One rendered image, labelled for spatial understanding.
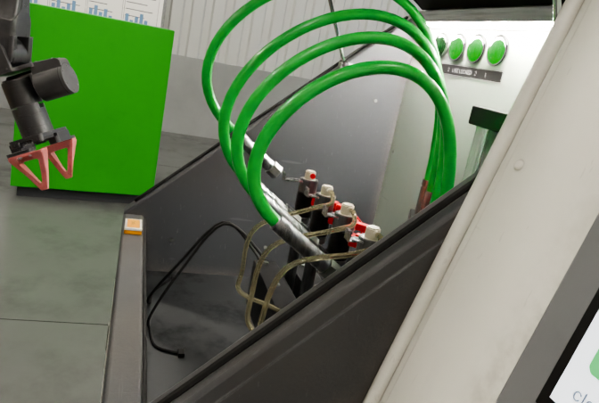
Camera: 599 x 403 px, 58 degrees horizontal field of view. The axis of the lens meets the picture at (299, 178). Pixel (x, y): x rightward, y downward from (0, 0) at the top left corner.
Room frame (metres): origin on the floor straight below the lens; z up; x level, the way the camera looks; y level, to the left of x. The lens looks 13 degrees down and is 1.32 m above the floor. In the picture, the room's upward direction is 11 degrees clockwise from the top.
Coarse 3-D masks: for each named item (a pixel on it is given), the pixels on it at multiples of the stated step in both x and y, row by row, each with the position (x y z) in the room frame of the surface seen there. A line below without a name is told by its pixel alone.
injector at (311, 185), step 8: (304, 184) 0.78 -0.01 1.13; (312, 184) 0.78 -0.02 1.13; (312, 192) 0.78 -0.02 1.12; (296, 200) 0.79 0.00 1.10; (304, 200) 0.78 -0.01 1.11; (296, 208) 0.79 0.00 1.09; (304, 208) 0.78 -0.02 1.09; (304, 216) 0.78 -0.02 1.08; (288, 256) 0.79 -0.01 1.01; (296, 256) 0.79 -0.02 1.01; (288, 272) 0.79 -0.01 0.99; (296, 272) 0.79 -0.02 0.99; (288, 280) 0.78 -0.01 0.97
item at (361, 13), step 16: (320, 16) 0.70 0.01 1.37; (336, 16) 0.70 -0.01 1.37; (352, 16) 0.71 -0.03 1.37; (368, 16) 0.71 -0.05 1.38; (384, 16) 0.72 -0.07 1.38; (288, 32) 0.68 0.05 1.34; (304, 32) 0.69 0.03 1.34; (416, 32) 0.73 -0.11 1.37; (272, 48) 0.68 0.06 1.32; (432, 48) 0.75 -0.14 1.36; (256, 64) 0.67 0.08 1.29; (240, 80) 0.67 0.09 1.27; (224, 112) 0.66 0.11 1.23; (224, 128) 0.66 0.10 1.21; (224, 144) 0.66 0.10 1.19; (432, 160) 0.77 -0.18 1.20; (432, 176) 0.76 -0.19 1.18; (288, 208) 0.70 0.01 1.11
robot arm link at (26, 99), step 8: (24, 72) 0.98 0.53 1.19; (8, 80) 0.97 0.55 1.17; (16, 80) 0.96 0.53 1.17; (24, 80) 0.97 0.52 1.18; (8, 88) 0.96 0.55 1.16; (16, 88) 0.96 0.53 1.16; (24, 88) 0.96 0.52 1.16; (32, 88) 0.98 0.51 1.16; (8, 96) 0.96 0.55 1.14; (16, 96) 0.96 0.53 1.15; (24, 96) 0.96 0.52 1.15; (32, 96) 0.97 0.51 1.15; (16, 104) 0.96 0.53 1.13; (24, 104) 0.96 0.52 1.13
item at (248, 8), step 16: (256, 0) 0.75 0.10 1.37; (400, 0) 0.81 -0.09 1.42; (240, 16) 0.75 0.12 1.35; (416, 16) 0.82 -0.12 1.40; (224, 32) 0.74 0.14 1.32; (208, 48) 0.74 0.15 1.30; (208, 64) 0.74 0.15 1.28; (208, 80) 0.74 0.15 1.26; (208, 96) 0.74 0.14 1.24; (432, 144) 0.85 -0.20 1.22
